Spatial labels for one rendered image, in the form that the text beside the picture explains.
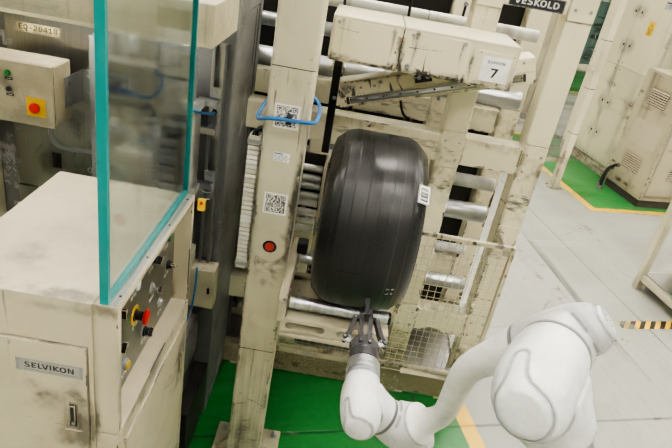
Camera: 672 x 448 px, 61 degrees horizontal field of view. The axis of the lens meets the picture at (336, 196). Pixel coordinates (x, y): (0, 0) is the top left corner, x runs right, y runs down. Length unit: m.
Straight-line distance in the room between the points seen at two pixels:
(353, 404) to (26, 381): 0.74
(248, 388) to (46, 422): 0.91
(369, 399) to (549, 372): 0.59
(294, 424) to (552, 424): 1.91
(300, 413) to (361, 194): 1.45
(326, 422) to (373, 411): 1.36
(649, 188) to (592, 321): 5.17
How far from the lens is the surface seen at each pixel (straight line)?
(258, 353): 2.17
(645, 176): 6.24
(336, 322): 1.94
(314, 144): 2.34
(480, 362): 1.26
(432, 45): 1.91
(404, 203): 1.64
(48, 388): 1.50
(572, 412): 1.01
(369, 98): 2.08
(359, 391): 1.48
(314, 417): 2.82
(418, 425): 1.53
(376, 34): 1.89
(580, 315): 1.14
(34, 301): 1.36
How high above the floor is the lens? 2.06
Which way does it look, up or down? 26 degrees down
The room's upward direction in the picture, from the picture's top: 10 degrees clockwise
